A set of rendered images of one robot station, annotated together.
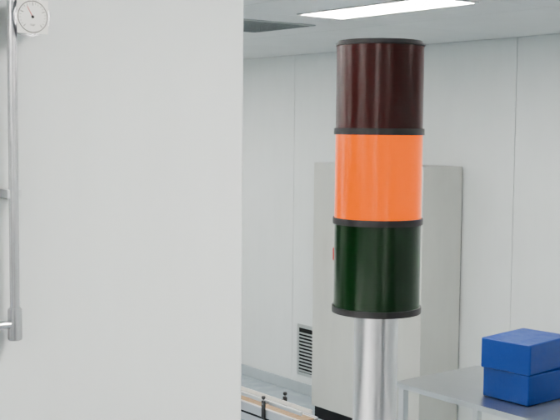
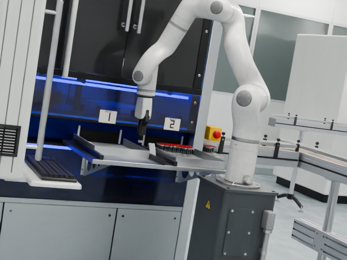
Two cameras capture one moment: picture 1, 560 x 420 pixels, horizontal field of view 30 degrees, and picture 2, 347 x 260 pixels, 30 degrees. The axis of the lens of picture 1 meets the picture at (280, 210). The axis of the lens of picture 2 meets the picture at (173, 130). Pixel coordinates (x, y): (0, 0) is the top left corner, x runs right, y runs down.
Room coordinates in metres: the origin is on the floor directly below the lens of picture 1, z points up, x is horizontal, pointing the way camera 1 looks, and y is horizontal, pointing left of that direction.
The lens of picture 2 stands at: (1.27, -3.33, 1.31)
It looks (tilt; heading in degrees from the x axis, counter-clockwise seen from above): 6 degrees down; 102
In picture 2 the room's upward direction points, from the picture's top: 9 degrees clockwise
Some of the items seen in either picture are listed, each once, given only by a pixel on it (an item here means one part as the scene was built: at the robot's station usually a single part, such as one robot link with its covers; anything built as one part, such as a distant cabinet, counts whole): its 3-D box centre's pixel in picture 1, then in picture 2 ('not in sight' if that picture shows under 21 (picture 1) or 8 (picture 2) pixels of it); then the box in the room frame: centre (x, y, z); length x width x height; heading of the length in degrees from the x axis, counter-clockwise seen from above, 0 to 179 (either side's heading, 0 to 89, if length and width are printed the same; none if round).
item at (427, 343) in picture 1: (381, 298); not in sight; (7.90, -0.78, 1.02); 1.20 x 0.43 x 2.05; 38
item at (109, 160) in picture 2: not in sight; (148, 157); (0.53, -0.43, 0.87); 0.70 x 0.48 x 0.02; 38
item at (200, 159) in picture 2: not in sight; (185, 156); (0.69, -0.35, 0.90); 0.34 x 0.26 x 0.04; 127
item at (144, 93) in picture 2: not in sight; (145, 92); (0.50, -0.52, 1.17); 0.09 x 0.08 x 0.03; 125
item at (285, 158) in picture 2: not in sight; (243, 147); (0.89, 0.27, 0.92); 0.69 x 0.16 x 0.16; 38
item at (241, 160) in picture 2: not in sight; (241, 162); (0.99, -0.62, 0.95); 0.19 x 0.19 x 0.18
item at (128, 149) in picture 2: not in sight; (110, 145); (0.36, -0.48, 0.90); 0.34 x 0.26 x 0.04; 128
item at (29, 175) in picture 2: not in sight; (34, 172); (0.20, -0.91, 0.79); 0.45 x 0.28 x 0.03; 126
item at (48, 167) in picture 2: not in sight; (48, 167); (0.24, -0.87, 0.82); 0.40 x 0.14 x 0.02; 126
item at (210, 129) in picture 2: not in sight; (212, 133); (0.75, -0.02, 0.99); 0.08 x 0.07 x 0.07; 128
